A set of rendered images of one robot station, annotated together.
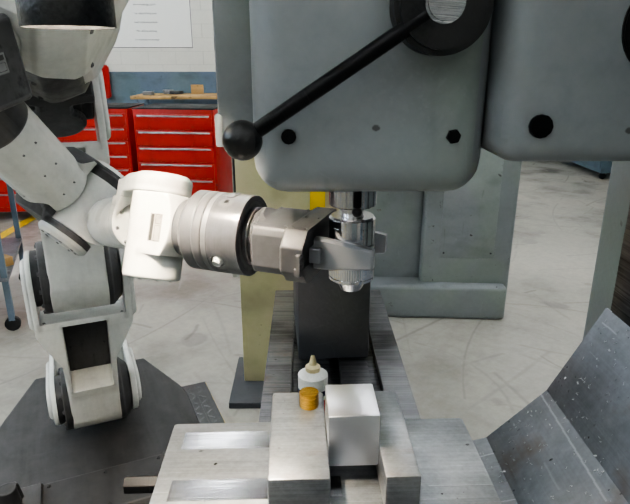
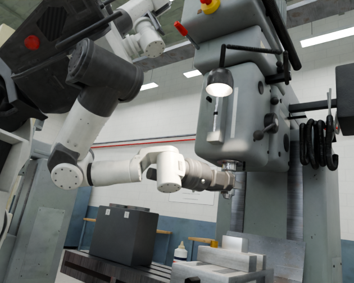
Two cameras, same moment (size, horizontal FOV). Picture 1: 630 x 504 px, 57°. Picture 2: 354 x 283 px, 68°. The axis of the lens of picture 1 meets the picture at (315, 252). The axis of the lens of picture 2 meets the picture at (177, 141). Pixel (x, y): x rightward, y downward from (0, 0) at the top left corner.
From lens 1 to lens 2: 82 cm
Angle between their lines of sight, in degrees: 62
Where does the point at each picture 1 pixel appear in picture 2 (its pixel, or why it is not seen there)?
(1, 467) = not seen: outside the picture
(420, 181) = (263, 161)
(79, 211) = (85, 163)
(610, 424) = not seen: hidden behind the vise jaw
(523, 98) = (277, 147)
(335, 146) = (258, 146)
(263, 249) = (218, 178)
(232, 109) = (221, 131)
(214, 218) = (203, 165)
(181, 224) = (194, 165)
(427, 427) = not seen: hidden behind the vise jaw
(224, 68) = (222, 119)
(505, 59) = (273, 138)
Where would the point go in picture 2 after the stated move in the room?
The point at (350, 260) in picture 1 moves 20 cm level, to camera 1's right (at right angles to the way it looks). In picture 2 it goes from (237, 185) to (259, 195)
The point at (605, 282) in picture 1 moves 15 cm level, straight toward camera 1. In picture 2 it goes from (224, 223) to (245, 226)
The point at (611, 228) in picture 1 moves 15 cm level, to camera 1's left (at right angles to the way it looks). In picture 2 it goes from (223, 206) to (208, 201)
